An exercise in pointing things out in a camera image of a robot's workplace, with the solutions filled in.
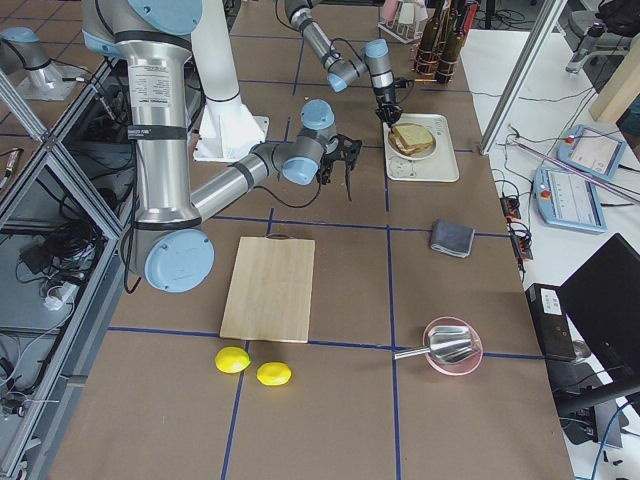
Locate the green wine bottle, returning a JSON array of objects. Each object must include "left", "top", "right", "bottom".
[
  {"left": 435, "top": 1, "right": 476, "bottom": 84},
  {"left": 414, "top": 0, "right": 449, "bottom": 76}
]

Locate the green wine bottle front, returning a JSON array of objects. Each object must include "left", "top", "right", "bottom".
[{"left": 435, "top": 1, "right": 476, "bottom": 84}]

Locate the blue teach pendant far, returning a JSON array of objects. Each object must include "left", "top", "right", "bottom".
[{"left": 557, "top": 125, "right": 627, "bottom": 181}]

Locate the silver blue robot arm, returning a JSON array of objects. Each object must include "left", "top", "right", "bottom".
[
  {"left": 284, "top": 1, "right": 403, "bottom": 127},
  {"left": 82, "top": 1, "right": 339, "bottom": 293}
]

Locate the black monitor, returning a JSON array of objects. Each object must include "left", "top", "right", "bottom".
[{"left": 556, "top": 233, "right": 639, "bottom": 416}]

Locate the light pink cup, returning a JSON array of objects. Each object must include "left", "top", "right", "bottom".
[{"left": 380, "top": 0, "right": 400, "bottom": 22}]

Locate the yellow lemon left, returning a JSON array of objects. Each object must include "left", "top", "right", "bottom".
[{"left": 214, "top": 346, "right": 251, "bottom": 374}]

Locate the yellow lemon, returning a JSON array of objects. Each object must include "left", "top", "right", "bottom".
[
  {"left": 256, "top": 362, "right": 292, "bottom": 386},
  {"left": 214, "top": 346, "right": 251, "bottom": 374}
]

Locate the white wire cup rack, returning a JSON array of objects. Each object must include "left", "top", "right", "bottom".
[{"left": 378, "top": 0, "right": 428, "bottom": 44}]

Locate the white round plate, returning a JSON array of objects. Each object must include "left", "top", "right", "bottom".
[{"left": 388, "top": 130, "right": 436, "bottom": 158}]

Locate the bread slice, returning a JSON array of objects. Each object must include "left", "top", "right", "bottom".
[{"left": 391, "top": 124, "right": 434, "bottom": 149}]

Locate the pink bowl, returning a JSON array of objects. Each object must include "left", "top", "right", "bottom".
[{"left": 423, "top": 317, "right": 483, "bottom": 376}]

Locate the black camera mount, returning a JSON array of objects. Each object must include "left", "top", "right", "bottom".
[{"left": 335, "top": 134, "right": 362, "bottom": 170}]

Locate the yellow lemon right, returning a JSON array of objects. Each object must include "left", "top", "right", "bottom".
[{"left": 256, "top": 362, "right": 292, "bottom": 386}]

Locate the blue teach pendant near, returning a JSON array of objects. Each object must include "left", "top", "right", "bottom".
[{"left": 534, "top": 167, "right": 607, "bottom": 234}]

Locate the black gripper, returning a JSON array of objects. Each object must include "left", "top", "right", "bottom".
[
  {"left": 317, "top": 147, "right": 343, "bottom": 185},
  {"left": 374, "top": 84, "right": 403, "bottom": 125}
]

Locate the green wine bottle middle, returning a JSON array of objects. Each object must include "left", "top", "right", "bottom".
[{"left": 414, "top": 0, "right": 449, "bottom": 76}]

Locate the metal scoop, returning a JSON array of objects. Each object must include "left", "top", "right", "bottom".
[{"left": 393, "top": 325, "right": 479, "bottom": 365}]

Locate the aluminium frame post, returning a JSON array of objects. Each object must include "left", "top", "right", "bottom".
[{"left": 479, "top": 0, "right": 567, "bottom": 155}]

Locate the wooden cutting board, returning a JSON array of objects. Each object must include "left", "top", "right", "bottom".
[{"left": 220, "top": 236, "right": 315, "bottom": 343}]

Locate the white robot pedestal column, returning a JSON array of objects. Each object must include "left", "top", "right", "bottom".
[{"left": 191, "top": 1, "right": 266, "bottom": 162}]

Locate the black computer box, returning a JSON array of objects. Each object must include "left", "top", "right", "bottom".
[{"left": 525, "top": 283, "right": 575, "bottom": 362}]

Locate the copper wire bottle rack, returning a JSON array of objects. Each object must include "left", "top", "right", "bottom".
[{"left": 411, "top": 41, "right": 458, "bottom": 84}]

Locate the cream bear serving tray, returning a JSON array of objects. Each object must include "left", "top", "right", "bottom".
[{"left": 383, "top": 113, "right": 459, "bottom": 183}]

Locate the blue teach pendant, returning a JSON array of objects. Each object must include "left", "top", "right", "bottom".
[
  {"left": 534, "top": 167, "right": 607, "bottom": 234},
  {"left": 557, "top": 125, "right": 627, "bottom": 181}
]

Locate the folded grey cloth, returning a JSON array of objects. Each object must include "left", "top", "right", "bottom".
[{"left": 429, "top": 219, "right": 475, "bottom": 258}]

